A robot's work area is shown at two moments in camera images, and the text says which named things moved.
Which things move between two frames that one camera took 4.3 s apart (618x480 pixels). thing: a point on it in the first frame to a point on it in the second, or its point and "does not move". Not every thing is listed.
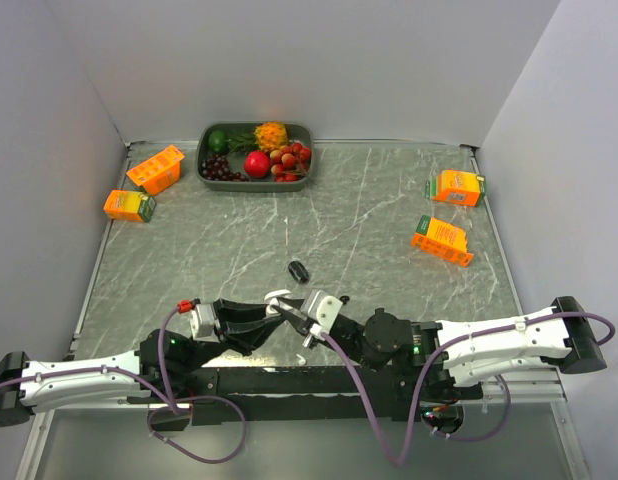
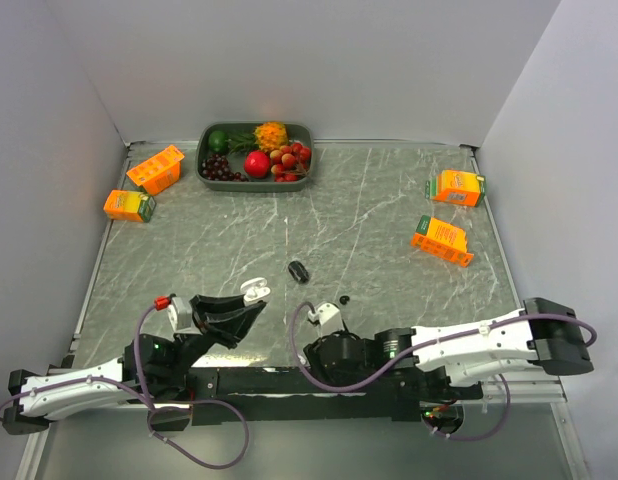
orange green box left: [129, 205] does not move
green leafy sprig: [242, 141] does not move
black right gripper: [297, 321] to [311, 353]
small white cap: [272, 300] to [254, 290]
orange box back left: [159, 172] does not move
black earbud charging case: [298, 271] does not move
